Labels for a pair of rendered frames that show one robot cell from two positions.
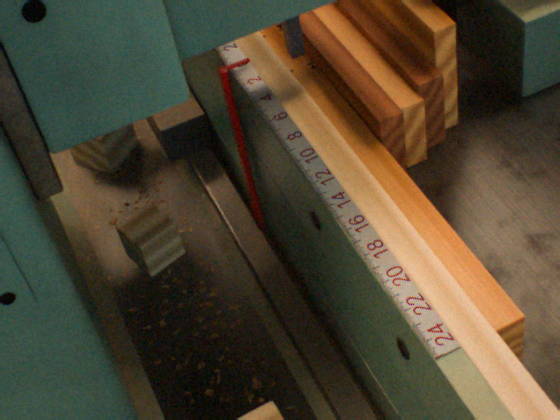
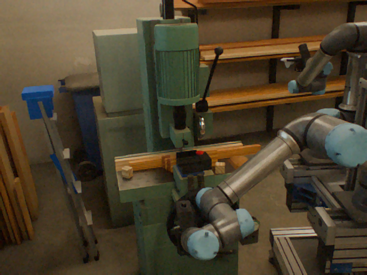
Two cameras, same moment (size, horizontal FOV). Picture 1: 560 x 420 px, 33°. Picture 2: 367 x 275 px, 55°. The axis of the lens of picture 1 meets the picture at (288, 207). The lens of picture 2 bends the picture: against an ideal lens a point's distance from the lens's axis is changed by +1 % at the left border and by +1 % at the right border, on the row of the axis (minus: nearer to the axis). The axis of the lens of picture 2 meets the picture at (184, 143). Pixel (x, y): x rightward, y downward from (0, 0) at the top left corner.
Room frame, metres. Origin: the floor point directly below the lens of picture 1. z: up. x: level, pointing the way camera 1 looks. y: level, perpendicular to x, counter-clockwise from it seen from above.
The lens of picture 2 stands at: (0.57, -1.48, 1.60)
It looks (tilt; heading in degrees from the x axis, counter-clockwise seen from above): 22 degrees down; 93
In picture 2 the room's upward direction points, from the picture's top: 2 degrees counter-clockwise
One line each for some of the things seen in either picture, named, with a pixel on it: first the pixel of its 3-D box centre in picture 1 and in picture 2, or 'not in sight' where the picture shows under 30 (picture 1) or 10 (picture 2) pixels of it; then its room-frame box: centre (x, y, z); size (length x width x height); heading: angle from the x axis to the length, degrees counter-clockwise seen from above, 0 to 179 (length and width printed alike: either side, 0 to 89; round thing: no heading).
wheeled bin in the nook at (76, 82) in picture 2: not in sight; (100, 124); (-0.41, 1.77, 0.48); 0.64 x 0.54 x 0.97; 21
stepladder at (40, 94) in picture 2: not in sight; (65, 178); (-0.28, 0.46, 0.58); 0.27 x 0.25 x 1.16; 19
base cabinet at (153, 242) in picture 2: not in sight; (180, 244); (0.45, 0.09, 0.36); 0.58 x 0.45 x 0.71; 106
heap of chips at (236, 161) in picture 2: not in sight; (240, 160); (0.75, -0.04, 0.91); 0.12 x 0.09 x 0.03; 106
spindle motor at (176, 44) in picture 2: not in sight; (177, 64); (0.49, -0.02, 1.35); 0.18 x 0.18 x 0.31
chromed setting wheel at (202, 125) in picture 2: not in sight; (199, 126); (0.57, 0.13, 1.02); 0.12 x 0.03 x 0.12; 106
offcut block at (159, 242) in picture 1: (150, 239); not in sight; (0.48, 0.10, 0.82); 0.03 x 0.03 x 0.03; 33
